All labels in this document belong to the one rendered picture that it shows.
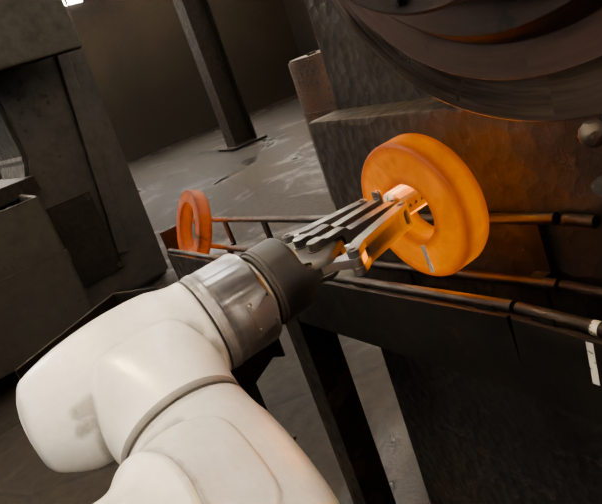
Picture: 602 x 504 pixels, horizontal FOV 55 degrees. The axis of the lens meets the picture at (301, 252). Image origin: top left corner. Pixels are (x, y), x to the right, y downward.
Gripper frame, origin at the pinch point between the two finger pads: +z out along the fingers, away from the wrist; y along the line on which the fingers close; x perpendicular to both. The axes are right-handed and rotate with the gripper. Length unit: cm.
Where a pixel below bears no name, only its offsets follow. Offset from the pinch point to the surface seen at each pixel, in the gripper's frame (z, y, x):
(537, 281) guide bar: 2.8, 10.2, -10.5
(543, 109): -2.6, 19.3, 8.6
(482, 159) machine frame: 6.8, 3.5, 0.7
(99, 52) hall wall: 246, -979, 91
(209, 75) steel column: 254, -616, 1
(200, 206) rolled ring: 4, -82, -9
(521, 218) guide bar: 5.1, 8.1, -4.9
